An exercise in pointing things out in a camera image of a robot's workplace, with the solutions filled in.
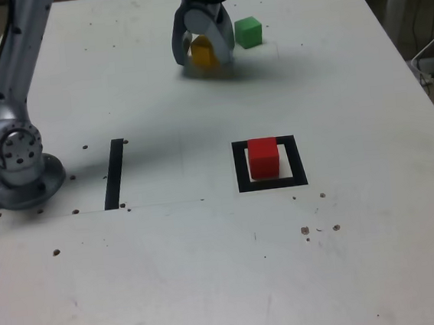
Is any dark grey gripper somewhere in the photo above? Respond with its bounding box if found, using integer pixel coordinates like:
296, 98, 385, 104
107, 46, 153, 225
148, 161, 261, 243
165, 0, 238, 71

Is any yellow cube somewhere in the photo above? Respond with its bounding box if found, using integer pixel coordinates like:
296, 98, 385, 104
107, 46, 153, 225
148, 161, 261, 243
188, 34, 219, 70

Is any green cube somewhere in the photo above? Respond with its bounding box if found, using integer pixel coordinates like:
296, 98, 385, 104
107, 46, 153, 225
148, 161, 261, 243
232, 15, 265, 50

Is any red cube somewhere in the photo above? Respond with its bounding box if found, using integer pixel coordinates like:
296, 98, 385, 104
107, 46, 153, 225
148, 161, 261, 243
246, 136, 283, 181

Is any black tape square outline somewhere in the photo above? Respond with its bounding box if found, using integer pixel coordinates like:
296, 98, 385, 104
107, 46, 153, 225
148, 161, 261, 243
231, 133, 309, 194

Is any black tape strip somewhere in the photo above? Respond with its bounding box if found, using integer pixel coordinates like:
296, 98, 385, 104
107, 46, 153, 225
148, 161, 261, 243
98, 138, 131, 212

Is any white cable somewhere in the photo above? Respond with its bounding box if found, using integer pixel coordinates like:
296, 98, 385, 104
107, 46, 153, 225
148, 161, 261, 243
406, 21, 434, 104

